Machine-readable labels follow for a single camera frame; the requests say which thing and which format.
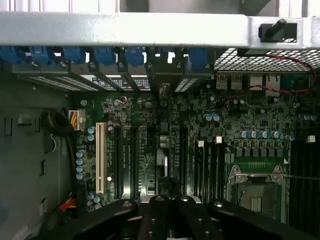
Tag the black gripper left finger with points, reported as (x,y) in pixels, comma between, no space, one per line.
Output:
(155,217)

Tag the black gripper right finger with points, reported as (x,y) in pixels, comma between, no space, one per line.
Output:
(192,220)

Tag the CPU socket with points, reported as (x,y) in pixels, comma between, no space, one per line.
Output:
(260,195)

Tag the white PCI expansion slot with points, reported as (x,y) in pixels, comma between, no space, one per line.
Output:
(101,155)

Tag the green motherboard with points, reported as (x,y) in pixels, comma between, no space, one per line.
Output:
(140,112)

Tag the open grey PC case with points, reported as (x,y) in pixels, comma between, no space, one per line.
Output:
(125,27)

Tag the black chassis latch tab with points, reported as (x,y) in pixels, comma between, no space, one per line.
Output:
(275,28)

